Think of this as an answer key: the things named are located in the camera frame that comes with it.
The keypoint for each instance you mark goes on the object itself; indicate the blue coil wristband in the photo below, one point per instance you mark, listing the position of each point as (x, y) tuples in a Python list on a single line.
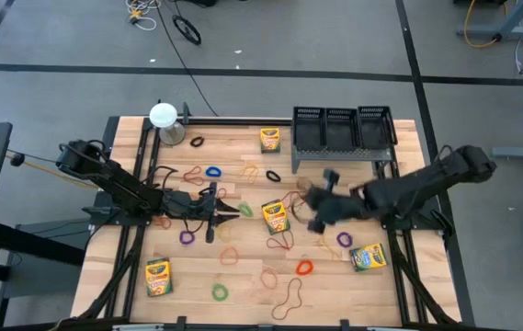
[(207, 172)]

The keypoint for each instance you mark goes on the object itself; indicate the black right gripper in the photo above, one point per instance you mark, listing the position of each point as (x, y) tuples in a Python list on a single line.
[(339, 207)]

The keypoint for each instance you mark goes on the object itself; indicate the black desk frame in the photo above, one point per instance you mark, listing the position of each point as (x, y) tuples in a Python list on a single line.
[(36, 250)]

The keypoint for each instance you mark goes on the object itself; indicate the large red rubber band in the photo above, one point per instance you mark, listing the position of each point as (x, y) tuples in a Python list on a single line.
[(272, 313)]

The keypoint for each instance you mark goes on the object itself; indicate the yellow green markers box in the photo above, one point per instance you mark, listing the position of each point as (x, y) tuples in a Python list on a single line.
[(368, 257)]

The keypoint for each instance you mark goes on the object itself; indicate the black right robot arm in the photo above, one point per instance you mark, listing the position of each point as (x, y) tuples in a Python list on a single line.
[(426, 184)]

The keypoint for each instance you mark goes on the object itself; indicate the black ball knob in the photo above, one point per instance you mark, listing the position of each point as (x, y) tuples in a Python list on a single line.
[(17, 159)]

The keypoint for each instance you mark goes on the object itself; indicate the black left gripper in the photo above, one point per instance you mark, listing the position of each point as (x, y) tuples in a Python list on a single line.
[(192, 207)]

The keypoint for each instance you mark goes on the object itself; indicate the grey perforated metal shelf riser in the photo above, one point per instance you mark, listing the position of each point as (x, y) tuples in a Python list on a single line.
[(334, 154)]

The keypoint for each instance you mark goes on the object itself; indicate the yellow rubber band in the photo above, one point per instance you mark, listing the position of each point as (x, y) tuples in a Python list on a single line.
[(330, 250), (252, 167), (219, 232)]

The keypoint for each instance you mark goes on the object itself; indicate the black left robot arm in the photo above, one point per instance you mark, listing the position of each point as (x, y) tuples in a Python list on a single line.
[(118, 184)]

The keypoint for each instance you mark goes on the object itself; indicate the orange coil wristband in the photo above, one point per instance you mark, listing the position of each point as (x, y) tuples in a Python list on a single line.
[(298, 267)]

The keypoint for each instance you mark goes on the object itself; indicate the green coil wristband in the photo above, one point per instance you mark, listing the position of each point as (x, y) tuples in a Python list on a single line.
[(212, 292), (249, 213)]

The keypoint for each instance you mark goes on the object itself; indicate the white mushroom table lamp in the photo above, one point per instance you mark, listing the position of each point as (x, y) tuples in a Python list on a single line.
[(163, 115)]

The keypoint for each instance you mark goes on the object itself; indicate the yellow green crayons box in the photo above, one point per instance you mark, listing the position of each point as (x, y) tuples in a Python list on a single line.
[(276, 218), (158, 278), (270, 140)]

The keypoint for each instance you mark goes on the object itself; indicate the grey desk leg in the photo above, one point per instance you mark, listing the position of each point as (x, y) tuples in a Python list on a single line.
[(509, 23)]

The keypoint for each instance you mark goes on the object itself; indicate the purple coil wristband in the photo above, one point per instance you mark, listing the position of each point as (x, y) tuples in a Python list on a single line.
[(338, 239), (180, 237)]

